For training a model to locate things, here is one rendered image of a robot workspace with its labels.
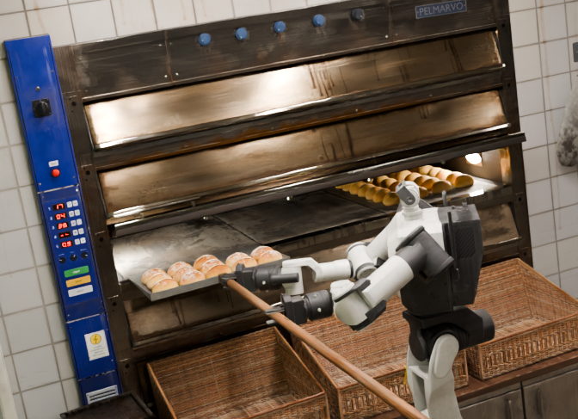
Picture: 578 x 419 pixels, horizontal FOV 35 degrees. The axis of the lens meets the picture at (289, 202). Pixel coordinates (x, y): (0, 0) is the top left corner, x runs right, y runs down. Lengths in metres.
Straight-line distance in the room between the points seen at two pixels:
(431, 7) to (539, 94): 0.67
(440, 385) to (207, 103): 1.38
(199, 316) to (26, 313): 0.67
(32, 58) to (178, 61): 0.55
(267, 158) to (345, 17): 0.65
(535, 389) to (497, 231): 0.77
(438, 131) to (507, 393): 1.12
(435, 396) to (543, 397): 0.85
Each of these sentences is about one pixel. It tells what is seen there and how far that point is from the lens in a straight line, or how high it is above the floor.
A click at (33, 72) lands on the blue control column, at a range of 3.41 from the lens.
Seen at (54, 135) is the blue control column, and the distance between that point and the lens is 3.43.
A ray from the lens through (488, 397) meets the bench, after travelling 3.74.
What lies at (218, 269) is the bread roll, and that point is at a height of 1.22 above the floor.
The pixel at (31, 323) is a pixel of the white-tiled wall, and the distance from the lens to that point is 3.58.
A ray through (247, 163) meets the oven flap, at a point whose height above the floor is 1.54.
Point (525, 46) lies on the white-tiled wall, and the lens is 4.20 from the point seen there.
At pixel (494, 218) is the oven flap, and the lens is 4.22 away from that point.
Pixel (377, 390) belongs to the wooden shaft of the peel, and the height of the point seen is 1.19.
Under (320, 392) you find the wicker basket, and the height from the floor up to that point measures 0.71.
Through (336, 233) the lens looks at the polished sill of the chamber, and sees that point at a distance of 3.83.
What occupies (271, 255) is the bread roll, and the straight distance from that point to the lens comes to 3.45.
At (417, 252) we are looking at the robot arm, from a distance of 2.74.
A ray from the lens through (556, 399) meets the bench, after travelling 3.93.
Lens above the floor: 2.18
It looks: 13 degrees down
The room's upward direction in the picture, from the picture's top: 9 degrees counter-clockwise
